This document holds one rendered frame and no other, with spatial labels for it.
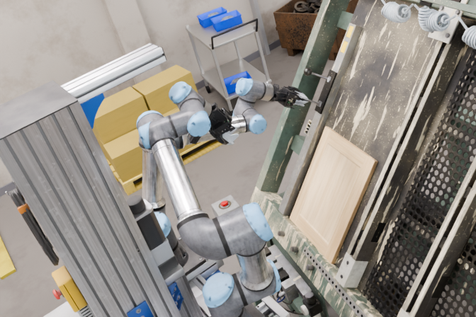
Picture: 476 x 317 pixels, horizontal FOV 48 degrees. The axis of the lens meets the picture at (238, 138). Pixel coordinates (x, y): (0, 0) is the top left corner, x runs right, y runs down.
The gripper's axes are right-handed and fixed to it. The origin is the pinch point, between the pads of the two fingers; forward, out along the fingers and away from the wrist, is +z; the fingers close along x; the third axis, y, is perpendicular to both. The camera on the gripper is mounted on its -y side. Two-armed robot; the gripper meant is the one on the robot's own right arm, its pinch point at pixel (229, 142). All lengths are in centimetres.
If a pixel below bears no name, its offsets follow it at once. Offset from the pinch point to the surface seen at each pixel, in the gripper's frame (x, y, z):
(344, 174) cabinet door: -2, 24, 53
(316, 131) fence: 26, 21, 53
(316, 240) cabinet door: -16, -2, 68
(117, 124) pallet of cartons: 216, -163, 143
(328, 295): -42, -5, 66
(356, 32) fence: 46, 58, 32
